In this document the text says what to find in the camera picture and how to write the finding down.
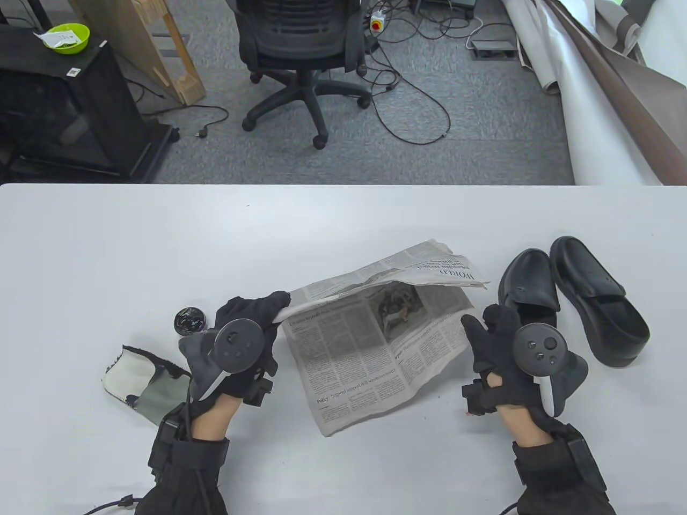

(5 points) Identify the person's right hand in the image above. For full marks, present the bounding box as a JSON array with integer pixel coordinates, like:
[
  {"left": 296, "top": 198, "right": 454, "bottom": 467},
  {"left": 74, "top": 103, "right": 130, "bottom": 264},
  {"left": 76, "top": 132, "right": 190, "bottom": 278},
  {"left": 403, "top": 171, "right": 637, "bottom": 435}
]
[{"left": 462, "top": 303, "right": 559, "bottom": 418}]

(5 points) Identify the person's left hand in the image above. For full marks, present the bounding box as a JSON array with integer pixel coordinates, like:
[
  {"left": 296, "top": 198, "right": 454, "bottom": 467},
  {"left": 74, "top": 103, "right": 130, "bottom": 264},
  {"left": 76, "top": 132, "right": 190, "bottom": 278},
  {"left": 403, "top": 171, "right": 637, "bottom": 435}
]
[{"left": 188, "top": 291, "right": 293, "bottom": 416}]

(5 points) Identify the grey hand controller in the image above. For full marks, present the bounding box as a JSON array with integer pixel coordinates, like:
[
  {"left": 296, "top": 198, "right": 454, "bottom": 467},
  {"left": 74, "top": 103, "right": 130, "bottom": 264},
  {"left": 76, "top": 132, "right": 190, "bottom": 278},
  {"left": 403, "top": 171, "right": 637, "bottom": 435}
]
[
  {"left": 511, "top": 323, "right": 589, "bottom": 418},
  {"left": 179, "top": 319, "right": 266, "bottom": 400}
]

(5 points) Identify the black shoe polish tin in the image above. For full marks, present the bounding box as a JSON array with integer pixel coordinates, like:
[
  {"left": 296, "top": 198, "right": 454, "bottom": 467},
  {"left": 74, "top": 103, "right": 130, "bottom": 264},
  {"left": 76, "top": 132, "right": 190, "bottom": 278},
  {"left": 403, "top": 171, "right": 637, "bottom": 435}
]
[{"left": 174, "top": 306, "right": 208, "bottom": 337}]

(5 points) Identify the black leather shoe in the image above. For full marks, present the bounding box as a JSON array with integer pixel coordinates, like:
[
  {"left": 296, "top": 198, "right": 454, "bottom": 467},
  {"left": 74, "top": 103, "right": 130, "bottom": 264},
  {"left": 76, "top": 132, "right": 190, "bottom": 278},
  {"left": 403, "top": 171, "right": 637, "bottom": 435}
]
[
  {"left": 549, "top": 236, "right": 651, "bottom": 368},
  {"left": 498, "top": 248, "right": 561, "bottom": 336}
]

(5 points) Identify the printed newspaper sheet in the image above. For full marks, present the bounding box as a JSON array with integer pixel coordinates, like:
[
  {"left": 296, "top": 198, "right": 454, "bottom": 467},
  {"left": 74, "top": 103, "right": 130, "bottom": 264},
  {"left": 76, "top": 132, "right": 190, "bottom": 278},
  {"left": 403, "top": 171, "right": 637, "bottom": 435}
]
[{"left": 273, "top": 240, "right": 490, "bottom": 438}]

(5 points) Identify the white polishing cloth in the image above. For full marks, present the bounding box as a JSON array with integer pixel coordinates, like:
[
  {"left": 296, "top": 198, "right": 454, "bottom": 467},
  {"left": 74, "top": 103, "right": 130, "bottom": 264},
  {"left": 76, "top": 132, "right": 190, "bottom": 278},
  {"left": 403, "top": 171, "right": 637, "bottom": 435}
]
[{"left": 101, "top": 345, "right": 194, "bottom": 427}]

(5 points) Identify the person's right forearm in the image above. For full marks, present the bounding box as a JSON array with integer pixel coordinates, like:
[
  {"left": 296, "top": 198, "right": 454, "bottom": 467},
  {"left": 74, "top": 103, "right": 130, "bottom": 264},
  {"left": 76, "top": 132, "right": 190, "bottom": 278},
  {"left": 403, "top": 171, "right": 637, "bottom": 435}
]
[{"left": 496, "top": 405, "right": 618, "bottom": 515}]

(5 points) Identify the black right wrist sensor module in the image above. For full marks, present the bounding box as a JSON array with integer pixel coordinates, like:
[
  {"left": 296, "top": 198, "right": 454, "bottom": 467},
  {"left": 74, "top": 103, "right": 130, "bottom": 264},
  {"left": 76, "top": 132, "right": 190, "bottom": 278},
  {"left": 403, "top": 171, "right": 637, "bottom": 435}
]
[{"left": 553, "top": 424, "right": 610, "bottom": 502}]

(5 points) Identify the black wrist sensor module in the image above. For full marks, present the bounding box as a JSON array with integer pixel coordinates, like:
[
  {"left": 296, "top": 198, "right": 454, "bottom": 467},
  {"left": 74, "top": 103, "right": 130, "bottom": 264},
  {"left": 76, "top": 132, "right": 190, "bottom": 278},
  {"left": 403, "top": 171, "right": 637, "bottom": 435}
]
[
  {"left": 553, "top": 424, "right": 610, "bottom": 502},
  {"left": 149, "top": 402, "right": 189, "bottom": 486}
]

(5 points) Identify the black left wrist sensor module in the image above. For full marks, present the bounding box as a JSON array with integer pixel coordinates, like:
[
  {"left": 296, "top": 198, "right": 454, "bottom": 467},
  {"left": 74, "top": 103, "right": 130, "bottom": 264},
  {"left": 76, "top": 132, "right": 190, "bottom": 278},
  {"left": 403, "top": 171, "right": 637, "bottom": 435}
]
[{"left": 149, "top": 402, "right": 189, "bottom": 486}]

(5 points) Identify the black cabinet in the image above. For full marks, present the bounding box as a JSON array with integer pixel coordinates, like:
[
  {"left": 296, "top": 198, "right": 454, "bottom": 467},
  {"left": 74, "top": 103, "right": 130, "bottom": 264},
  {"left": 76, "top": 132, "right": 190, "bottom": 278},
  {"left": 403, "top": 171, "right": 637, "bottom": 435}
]
[{"left": 0, "top": 24, "right": 180, "bottom": 183}]

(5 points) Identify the white and brown rolled sheet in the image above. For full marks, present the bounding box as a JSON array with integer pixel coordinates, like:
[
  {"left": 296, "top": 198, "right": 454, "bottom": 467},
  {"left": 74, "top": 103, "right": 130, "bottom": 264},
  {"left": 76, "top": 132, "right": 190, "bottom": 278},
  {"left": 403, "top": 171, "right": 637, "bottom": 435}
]
[{"left": 502, "top": 0, "right": 687, "bottom": 186}]

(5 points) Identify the black mesh office chair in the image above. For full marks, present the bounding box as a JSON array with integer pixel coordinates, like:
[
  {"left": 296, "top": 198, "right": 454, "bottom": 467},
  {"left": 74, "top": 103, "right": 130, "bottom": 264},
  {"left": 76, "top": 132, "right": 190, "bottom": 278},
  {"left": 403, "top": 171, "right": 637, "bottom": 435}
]
[{"left": 234, "top": 0, "right": 372, "bottom": 150}]

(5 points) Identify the grey floor box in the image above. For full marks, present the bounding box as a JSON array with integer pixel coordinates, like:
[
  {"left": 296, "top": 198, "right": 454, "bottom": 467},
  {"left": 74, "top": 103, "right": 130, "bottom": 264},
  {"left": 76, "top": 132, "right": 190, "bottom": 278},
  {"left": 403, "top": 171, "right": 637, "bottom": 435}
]
[{"left": 470, "top": 40, "right": 517, "bottom": 60}]

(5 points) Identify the green plastic bowl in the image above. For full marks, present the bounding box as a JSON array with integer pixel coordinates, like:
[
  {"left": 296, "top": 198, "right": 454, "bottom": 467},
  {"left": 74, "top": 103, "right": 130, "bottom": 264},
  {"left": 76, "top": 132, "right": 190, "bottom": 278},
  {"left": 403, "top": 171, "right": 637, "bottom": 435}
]
[{"left": 42, "top": 23, "right": 91, "bottom": 55}]

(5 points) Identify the white packet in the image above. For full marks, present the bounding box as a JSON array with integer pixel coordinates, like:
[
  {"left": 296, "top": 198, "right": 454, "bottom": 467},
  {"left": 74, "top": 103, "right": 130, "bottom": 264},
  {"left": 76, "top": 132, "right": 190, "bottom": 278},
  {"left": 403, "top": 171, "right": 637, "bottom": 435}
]
[{"left": 33, "top": 30, "right": 79, "bottom": 49}]

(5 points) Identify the black device box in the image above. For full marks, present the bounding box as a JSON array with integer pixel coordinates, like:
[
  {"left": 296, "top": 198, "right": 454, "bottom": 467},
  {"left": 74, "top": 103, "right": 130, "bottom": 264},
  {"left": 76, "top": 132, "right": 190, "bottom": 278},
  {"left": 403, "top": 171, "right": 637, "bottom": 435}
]
[{"left": 411, "top": 0, "right": 477, "bottom": 16}]

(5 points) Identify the black cable with plug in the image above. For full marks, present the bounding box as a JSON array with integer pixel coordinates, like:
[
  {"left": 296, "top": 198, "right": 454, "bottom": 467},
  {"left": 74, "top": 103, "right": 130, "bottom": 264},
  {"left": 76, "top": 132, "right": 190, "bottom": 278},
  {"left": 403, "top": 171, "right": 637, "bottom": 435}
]
[{"left": 141, "top": 105, "right": 230, "bottom": 140}]

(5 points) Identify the long black floor cable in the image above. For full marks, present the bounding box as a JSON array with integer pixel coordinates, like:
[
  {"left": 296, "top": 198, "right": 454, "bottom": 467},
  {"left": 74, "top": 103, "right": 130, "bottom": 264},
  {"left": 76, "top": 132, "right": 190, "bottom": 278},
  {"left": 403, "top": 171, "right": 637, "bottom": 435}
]
[{"left": 365, "top": 32, "right": 451, "bottom": 144}]

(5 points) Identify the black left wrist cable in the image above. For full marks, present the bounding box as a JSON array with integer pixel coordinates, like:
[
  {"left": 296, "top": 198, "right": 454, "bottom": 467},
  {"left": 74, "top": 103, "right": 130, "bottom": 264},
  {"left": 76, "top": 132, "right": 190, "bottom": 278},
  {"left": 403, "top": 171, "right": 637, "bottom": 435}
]
[{"left": 75, "top": 496, "right": 144, "bottom": 515}]

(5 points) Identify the wooden frame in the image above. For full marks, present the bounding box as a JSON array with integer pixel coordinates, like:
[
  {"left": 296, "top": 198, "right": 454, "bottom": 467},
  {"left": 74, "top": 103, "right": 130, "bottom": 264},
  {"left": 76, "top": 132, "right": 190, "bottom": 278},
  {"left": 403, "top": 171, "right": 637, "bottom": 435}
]
[{"left": 69, "top": 0, "right": 207, "bottom": 106}]

